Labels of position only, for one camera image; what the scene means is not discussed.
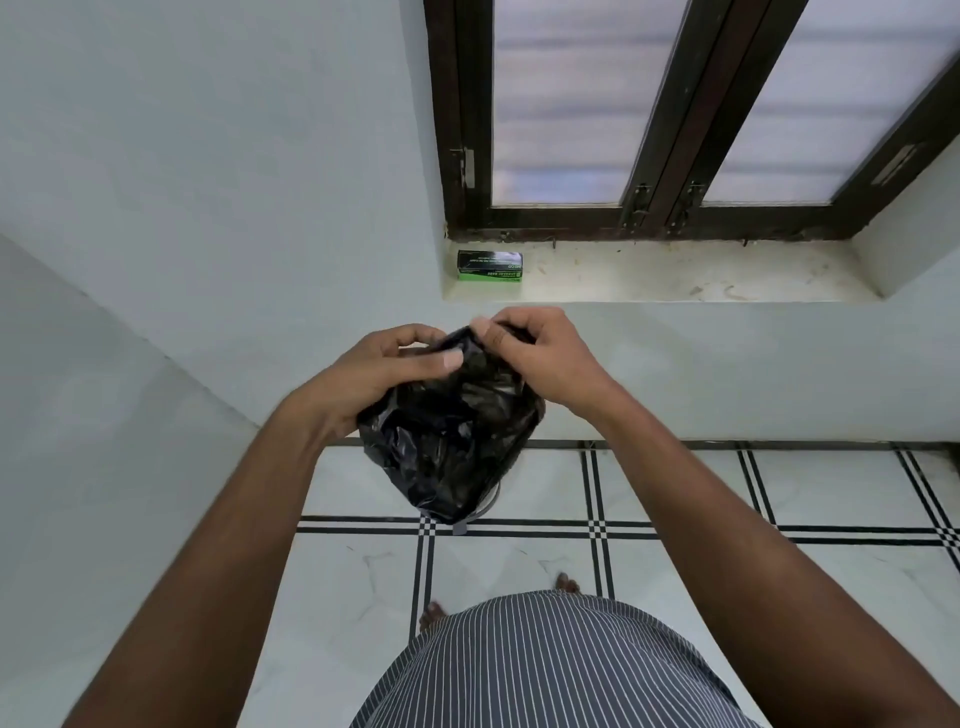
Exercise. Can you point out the person's left hand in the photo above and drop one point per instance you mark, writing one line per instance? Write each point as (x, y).
(352, 382)

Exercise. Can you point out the person's right hand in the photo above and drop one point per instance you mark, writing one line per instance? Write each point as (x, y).
(555, 360)

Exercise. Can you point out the person's right thumb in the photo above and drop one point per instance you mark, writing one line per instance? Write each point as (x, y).
(491, 341)

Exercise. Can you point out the person's left thumb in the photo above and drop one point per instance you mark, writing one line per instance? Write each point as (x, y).
(433, 361)

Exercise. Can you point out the black plastic bag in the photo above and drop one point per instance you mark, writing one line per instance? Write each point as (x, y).
(450, 435)

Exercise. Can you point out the person's right forearm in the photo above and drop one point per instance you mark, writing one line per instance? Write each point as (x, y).
(750, 570)

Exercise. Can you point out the person's left forearm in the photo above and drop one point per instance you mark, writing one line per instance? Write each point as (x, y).
(217, 570)

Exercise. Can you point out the green and black box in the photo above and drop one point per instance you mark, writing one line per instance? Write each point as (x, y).
(489, 266)

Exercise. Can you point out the metal window hinge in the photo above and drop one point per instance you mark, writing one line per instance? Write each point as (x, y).
(466, 166)

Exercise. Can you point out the stone window sill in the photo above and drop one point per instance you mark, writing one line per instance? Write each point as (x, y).
(675, 271)

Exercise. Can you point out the dark window latch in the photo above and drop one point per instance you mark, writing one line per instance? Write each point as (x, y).
(686, 206)
(638, 206)

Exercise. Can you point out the person's left foot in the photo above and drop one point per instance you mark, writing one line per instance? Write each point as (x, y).
(433, 615)

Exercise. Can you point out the person's foot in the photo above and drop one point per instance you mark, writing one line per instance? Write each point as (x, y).
(433, 615)
(567, 583)

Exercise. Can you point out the person's right foot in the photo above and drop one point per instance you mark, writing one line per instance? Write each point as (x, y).
(567, 583)

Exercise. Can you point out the frosted glass window pane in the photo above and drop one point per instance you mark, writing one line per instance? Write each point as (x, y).
(570, 97)
(817, 105)

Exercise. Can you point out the striped grey garment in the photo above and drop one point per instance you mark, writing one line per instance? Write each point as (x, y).
(555, 667)

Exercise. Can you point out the dark brown window frame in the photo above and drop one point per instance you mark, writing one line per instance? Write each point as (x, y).
(667, 142)

